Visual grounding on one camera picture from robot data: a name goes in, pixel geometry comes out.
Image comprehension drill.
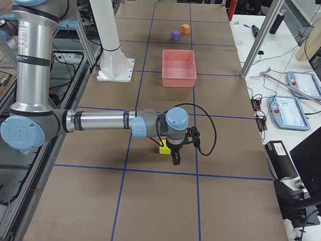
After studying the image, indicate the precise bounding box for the black water bottle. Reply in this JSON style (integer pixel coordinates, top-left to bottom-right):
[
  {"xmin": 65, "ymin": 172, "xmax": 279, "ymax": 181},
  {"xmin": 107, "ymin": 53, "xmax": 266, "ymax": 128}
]
[{"xmin": 269, "ymin": 9, "xmax": 286, "ymax": 34}]

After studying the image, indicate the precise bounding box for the teach pendant tablet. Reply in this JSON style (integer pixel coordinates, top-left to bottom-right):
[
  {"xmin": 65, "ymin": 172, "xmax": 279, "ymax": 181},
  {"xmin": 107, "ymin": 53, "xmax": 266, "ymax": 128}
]
[
  {"xmin": 269, "ymin": 95, "xmax": 310, "ymax": 131},
  {"xmin": 286, "ymin": 71, "xmax": 320, "ymax": 100}
]

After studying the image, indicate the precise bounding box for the pink plastic bin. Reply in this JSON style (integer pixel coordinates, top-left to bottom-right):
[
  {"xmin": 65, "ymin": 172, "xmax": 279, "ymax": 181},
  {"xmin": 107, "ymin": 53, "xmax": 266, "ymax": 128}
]
[{"xmin": 162, "ymin": 49, "xmax": 197, "ymax": 88}]

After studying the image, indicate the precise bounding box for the black white box device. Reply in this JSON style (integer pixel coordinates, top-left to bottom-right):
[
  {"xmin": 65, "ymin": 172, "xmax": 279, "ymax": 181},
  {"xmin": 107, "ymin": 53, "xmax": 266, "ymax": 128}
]
[{"xmin": 264, "ymin": 141, "xmax": 298, "ymax": 181}]

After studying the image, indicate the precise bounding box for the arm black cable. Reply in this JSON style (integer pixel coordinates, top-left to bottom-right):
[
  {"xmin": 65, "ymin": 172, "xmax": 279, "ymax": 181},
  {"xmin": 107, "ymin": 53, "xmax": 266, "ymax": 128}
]
[{"xmin": 155, "ymin": 103, "xmax": 217, "ymax": 156}]

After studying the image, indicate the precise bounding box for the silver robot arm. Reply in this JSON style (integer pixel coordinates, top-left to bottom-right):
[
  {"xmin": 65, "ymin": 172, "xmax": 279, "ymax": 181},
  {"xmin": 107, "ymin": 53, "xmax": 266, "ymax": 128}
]
[{"xmin": 1, "ymin": 1, "xmax": 200, "ymax": 165}]

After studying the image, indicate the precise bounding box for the near teach pendant tablet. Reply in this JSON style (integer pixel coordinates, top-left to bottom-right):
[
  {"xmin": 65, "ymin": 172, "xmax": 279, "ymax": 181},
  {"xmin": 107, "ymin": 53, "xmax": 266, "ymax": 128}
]
[{"xmin": 269, "ymin": 95, "xmax": 310, "ymax": 131}]

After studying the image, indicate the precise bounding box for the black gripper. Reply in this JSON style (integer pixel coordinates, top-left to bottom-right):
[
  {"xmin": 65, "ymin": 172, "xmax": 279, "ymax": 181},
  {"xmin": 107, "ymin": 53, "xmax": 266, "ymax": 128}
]
[{"xmin": 166, "ymin": 127, "xmax": 201, "ymax": 165}]

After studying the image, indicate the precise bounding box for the yellow foam block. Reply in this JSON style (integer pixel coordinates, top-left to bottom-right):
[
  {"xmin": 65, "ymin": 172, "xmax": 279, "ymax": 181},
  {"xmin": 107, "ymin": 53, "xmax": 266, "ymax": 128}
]
[{"xmin": 159, "ymin": 139, "xmax": 171, "ymax": 155}]

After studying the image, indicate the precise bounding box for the far teach pendant tablet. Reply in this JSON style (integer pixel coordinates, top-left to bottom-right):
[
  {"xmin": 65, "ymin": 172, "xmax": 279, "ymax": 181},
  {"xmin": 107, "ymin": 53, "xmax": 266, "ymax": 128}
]
[{"xmin": 286, "ymin": 71, "xmax": 320, "ymax": 100}]

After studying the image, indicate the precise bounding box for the purple foam block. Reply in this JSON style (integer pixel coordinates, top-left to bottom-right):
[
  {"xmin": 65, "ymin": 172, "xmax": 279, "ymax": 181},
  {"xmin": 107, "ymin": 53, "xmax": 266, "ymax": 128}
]
[{"xmin": 171, "ymin": 30, "xmax": 181, "ymax": 42}]

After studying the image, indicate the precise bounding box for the aluminium frame post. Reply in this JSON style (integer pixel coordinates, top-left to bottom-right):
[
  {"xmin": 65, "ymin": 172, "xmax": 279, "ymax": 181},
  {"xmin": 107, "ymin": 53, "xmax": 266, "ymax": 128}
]
[{"xmin": 240, "ymin": 0, "xmax": 284, "ymax": 79}]

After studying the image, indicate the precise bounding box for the white pedestal column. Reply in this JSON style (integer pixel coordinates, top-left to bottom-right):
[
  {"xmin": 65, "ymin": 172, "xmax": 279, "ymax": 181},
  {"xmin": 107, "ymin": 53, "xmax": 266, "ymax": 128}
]
[{"xmin": 90, "ymin": 0, "xmax": 135, "ymax": 83}]

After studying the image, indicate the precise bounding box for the black monitor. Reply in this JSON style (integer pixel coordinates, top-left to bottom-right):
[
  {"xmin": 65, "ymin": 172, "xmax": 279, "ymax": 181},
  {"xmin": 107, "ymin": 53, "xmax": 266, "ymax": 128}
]
[{"xmin": 290, "ymin": 128, "xmax": 320, "ymax": 194}]

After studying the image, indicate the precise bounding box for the orange foam block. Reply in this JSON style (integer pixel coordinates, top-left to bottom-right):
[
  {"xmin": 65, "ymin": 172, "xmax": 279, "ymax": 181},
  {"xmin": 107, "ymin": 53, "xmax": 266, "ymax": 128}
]
[{"xmin": 181, "ymin": 24, "xmax": 191, "ymax": 35}]

